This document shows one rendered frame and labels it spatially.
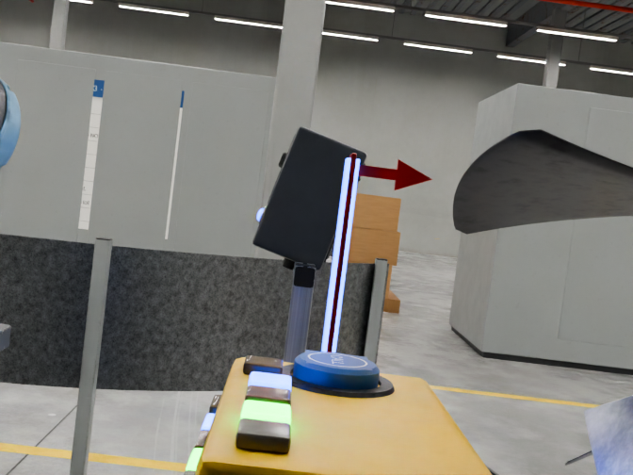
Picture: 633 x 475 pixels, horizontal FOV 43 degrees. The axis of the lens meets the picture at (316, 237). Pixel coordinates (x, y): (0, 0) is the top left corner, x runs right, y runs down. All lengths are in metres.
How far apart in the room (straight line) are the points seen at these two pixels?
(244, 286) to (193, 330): 0.20
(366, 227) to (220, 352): 6.35
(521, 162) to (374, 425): 0.32
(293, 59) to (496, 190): 4.28
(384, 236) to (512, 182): 8.06
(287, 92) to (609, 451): 4.32
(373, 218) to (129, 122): 3.10
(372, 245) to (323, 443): 8.41
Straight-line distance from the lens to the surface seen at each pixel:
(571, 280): 6.94
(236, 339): 2.42
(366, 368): 0.37
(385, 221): 8.69
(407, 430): 0.32
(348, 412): 0.33
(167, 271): 2.31
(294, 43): 4.93
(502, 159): 0.60
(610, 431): 0.70
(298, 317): 1.16
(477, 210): 0.71
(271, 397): 0.32
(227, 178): 6.59
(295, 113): 4.88
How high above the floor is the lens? 1.16
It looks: 3 degrees down
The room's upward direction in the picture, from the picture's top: 7 degrees clockwise
